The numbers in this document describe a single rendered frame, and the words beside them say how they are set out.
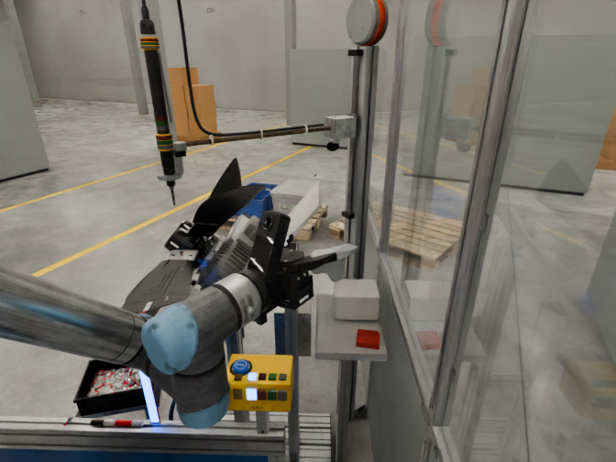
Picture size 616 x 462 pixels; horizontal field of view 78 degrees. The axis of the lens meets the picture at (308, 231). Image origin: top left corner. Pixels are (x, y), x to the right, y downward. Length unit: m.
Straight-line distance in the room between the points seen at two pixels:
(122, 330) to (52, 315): 0.10
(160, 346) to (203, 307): 0.07
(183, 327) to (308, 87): 8.17
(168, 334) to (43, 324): 0.14
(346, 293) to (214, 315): 0.97
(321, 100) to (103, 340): 8.04
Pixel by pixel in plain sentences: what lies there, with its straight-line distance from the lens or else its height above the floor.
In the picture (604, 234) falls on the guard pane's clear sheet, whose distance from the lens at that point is 0.48.
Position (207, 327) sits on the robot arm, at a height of 1.45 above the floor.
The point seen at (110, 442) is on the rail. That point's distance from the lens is 1.29.
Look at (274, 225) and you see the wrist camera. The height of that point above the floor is 1.53.
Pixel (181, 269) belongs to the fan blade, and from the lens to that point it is 1.21.
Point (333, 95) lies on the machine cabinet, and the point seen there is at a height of 1.08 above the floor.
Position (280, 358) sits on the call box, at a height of 1.07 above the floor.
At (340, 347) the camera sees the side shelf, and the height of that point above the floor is 0.86.
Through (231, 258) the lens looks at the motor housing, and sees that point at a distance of 1.29.
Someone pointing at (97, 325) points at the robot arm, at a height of 1.44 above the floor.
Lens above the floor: 1.76
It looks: 24 degrees down
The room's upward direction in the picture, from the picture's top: straight up
